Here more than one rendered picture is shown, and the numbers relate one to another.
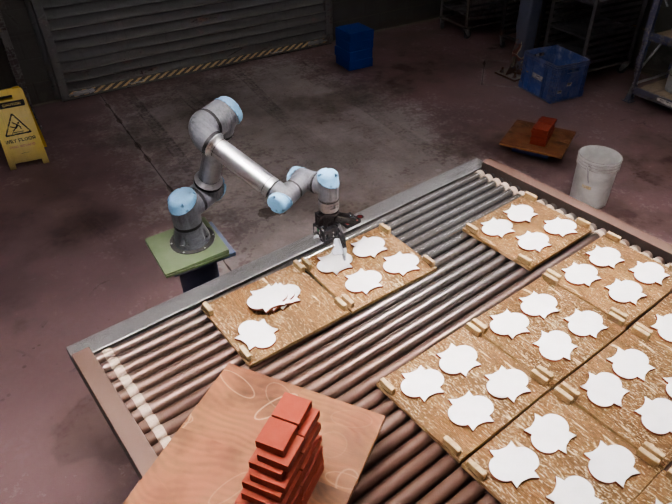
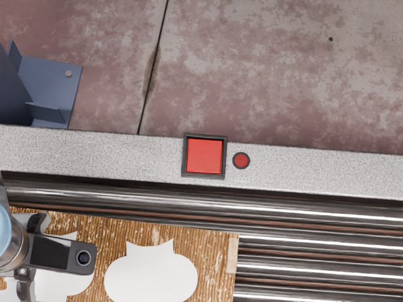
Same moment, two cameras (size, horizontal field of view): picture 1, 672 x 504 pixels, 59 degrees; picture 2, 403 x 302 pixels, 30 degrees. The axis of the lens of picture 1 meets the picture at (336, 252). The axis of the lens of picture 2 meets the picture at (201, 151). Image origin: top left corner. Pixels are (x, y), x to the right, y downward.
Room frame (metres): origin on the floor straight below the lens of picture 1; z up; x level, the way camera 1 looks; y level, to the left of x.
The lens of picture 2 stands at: (1.85, -0.24, 2.18)
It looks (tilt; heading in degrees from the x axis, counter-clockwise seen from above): 75 degrees down; 34
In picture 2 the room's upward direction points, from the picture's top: 8 degrees clockwise
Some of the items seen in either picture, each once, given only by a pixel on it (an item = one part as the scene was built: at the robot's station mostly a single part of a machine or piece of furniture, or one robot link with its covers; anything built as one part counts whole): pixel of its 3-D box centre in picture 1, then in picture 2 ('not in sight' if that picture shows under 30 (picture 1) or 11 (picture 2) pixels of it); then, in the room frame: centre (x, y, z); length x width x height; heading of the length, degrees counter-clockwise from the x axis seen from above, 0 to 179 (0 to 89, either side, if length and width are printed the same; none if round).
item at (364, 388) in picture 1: (442, 337); not in sight; (1.44, -0.36, 0.90); 1.95 x 0.05 x 0.05; 127
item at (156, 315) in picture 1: (317, 243); (104, 158); (2.01, 0.08, 0.89); 2.08 x 0.09 x 0.06; 127
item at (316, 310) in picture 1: (274, 310); not in sight; (1.56, 0.22, 0.93); 0.41 x 0.35 x 0.02; 126
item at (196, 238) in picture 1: (190, 230); not in sight; (2.03, 0.61, 0.95); 0.15 x 0.15 x 0.10
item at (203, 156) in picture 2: not in sight; (204, 156); (2.13, -0.06, 0.92); 0.06 x 0.06 x 0.01; 37
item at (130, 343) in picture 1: (327, 248); (99, 196); (1.96, 0.03, 0.90); 1.95 x 0.05 x 0.05; 127
